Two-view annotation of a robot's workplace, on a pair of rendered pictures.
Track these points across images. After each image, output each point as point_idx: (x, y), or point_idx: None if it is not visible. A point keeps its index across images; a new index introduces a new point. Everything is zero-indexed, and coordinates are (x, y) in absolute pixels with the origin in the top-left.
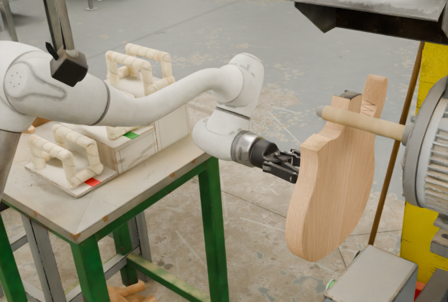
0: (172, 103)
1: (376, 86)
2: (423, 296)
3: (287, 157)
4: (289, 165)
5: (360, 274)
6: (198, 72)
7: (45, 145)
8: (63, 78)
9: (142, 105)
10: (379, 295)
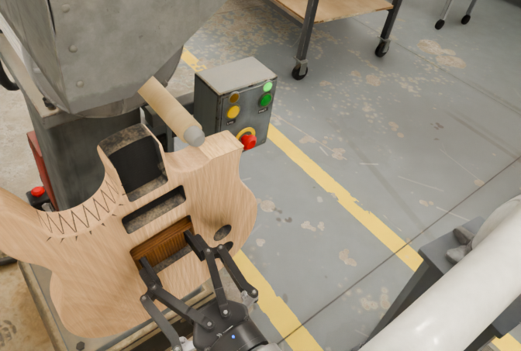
0: (464, 256)
1: (12, 198)
2: (186, 101)
3: (206, 310)
4: (216, 278)
5: (243, 77)
6: (430, 331)
7: None
8: None
9: (519, 214)
10: (240, 64)
